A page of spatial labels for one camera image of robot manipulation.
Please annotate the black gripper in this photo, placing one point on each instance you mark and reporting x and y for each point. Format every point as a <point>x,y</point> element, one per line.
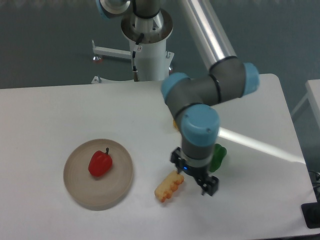
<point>198,169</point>

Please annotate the red toy bell pepper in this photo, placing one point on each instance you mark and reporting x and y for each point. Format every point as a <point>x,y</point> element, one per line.
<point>100,163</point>

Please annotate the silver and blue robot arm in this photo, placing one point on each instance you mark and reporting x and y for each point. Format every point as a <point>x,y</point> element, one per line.
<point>191,101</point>

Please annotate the green toy bell pepper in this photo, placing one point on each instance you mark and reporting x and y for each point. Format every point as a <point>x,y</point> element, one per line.
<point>219,153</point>

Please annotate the yellow toy bell pepper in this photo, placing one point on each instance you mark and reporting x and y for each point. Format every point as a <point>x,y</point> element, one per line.
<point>175,125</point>

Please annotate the beige round plate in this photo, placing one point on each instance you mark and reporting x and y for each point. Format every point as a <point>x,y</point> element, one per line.
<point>101,193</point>

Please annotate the orange toy waffle piece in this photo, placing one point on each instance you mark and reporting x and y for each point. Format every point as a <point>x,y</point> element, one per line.
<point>168,186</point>

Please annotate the black device at table edge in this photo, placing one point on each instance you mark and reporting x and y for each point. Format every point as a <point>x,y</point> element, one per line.
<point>311,214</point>

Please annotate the white side table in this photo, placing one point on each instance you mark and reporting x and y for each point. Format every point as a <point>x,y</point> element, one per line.
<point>310,99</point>

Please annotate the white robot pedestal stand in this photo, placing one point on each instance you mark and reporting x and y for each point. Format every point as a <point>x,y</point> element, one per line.
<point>148,54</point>

